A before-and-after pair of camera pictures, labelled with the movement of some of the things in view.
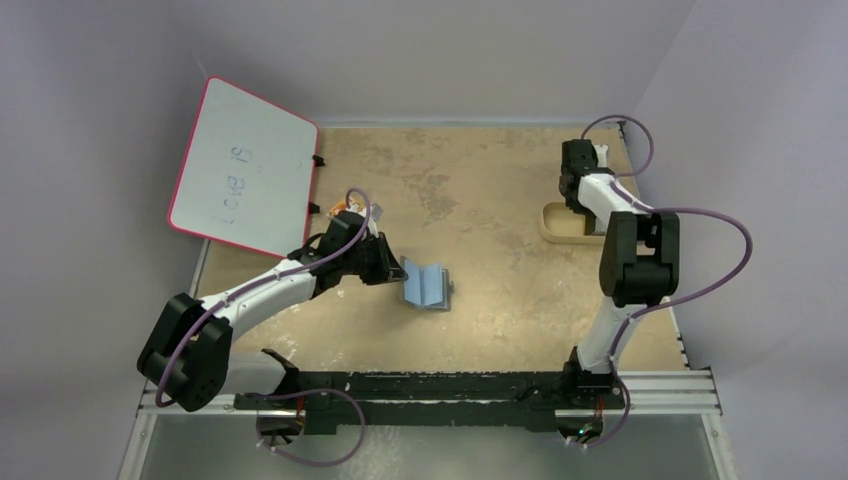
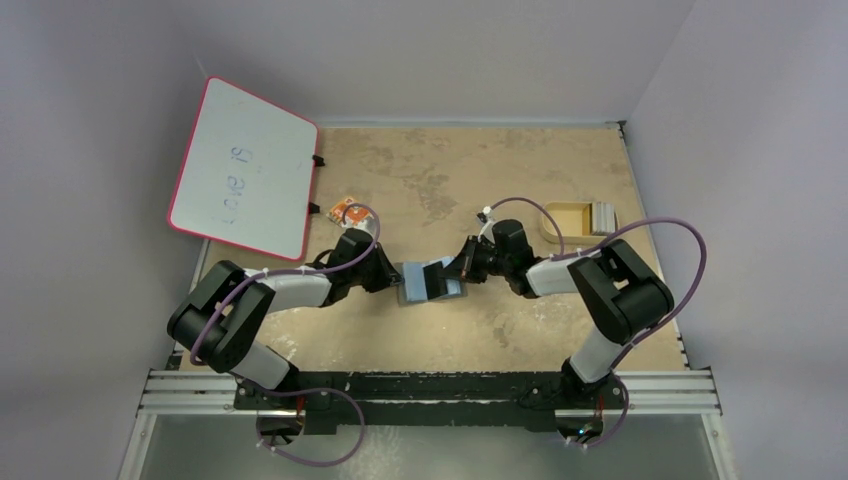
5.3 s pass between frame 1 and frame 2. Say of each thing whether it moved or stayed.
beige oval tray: stayed
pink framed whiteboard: stayed
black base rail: stayed
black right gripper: moved
